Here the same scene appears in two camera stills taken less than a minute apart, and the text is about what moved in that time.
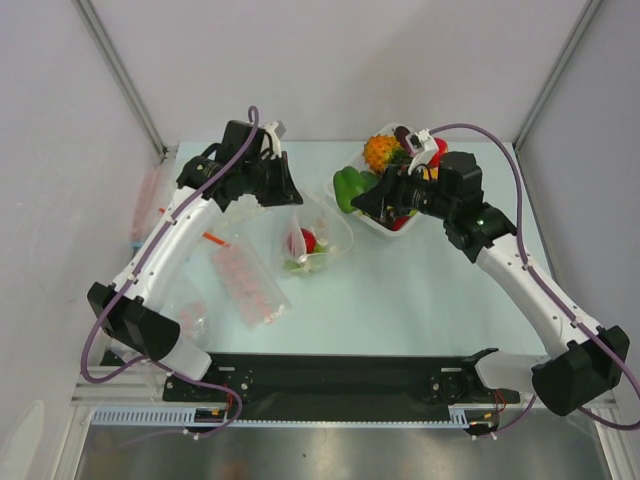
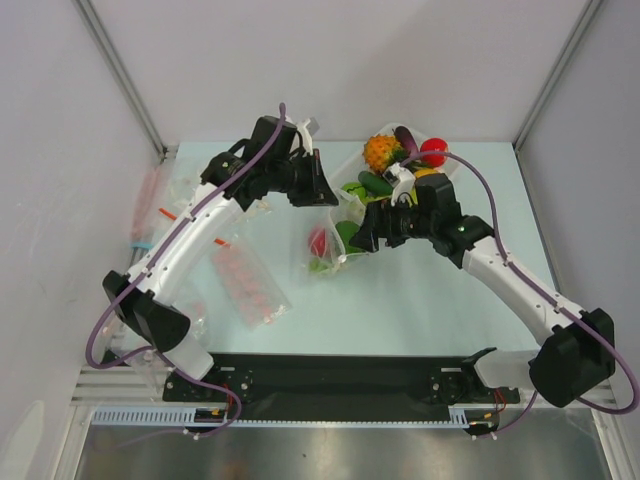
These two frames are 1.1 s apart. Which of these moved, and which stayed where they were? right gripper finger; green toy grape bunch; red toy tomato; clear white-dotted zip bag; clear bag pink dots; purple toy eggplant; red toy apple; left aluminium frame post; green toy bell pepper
Moved: red toy tomato; clear white-dotted zip bag; green toy bell pepper; right gripper finger; green toy grape bunch
Stayed: red toy apple; purple toy eggplant; clear bag pink dots; left aluminium frame post
